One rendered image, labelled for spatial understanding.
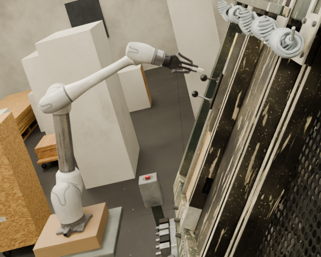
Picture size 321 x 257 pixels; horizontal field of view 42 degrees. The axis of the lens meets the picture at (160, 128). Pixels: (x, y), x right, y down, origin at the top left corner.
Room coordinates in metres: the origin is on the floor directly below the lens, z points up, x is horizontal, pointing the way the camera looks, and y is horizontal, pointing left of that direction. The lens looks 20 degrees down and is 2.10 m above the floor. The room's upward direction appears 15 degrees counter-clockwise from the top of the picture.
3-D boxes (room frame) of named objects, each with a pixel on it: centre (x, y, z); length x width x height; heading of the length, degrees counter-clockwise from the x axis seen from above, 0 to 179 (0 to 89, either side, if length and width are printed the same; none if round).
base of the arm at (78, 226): (2.26, 0.66, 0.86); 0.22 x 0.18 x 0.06; 163
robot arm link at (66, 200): (2.30, 0.66, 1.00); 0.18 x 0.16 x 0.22; 2
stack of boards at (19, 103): (8.23, 2.76, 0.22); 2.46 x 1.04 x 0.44; 174
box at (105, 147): (4.95, 0.69, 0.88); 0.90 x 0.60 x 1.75; 174
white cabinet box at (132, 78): (7.38, 0.33, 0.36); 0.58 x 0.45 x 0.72; 84
